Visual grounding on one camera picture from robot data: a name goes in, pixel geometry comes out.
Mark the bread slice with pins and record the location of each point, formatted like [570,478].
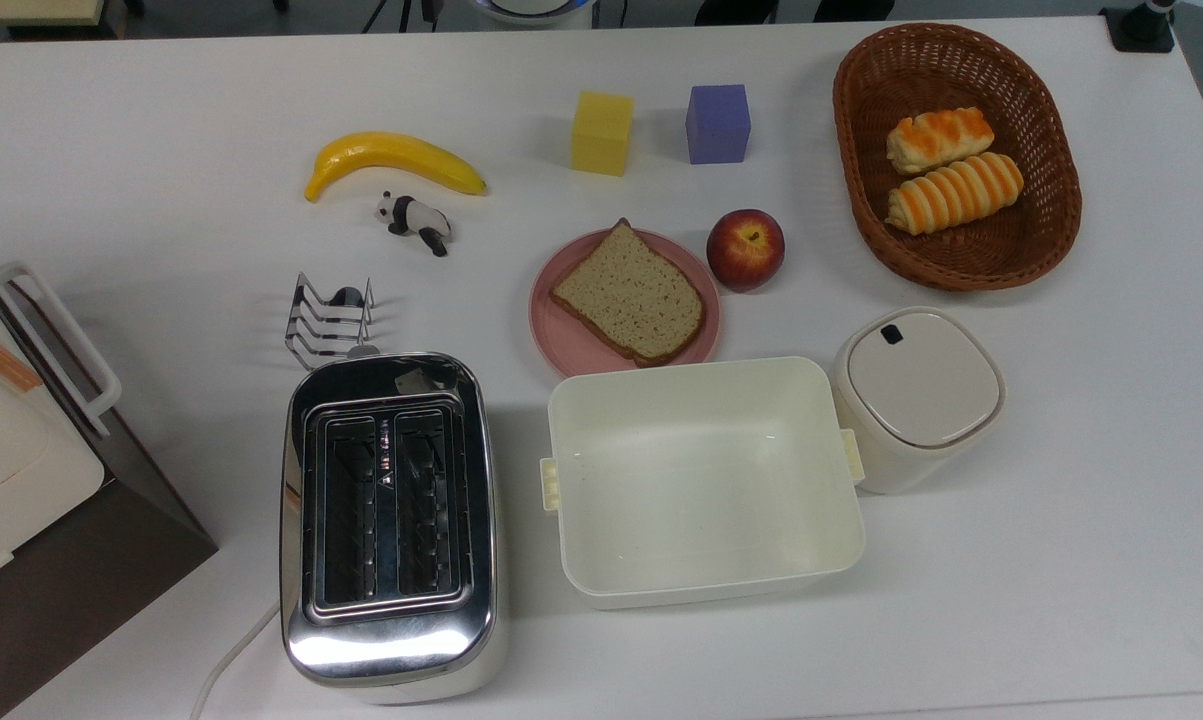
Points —
[626,295]

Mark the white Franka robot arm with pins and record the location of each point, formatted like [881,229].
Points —
[531,12]

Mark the pink plate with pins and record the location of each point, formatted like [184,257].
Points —
[556,340]

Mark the striped bread roll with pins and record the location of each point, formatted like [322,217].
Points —
[951,195]

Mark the orange glazed bread roll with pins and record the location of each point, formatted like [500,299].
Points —
[936,140]

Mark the cream open plastic box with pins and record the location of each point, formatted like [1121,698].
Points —
[701,480]

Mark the red apple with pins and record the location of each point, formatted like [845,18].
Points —
[746,250]

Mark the yellow foam cube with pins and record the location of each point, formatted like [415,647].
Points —
[603,135]

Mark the panda figurine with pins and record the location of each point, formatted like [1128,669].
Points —
[416,217]

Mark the metal toast rack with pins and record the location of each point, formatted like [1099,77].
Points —
[359,351]

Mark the purple foam cube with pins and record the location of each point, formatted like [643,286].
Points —
[718,125]

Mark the yellow banana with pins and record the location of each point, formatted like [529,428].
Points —
[391,155]

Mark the small cream lidded bin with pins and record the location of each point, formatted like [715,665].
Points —
[916,380]

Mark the cream and chrome toaster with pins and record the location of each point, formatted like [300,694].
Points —
[391,640]

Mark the brown wicker basket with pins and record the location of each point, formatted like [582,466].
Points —
[961,260]

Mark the black tripod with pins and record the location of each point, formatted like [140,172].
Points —
[431,10]

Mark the black camera stand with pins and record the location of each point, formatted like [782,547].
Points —
[1141,35]

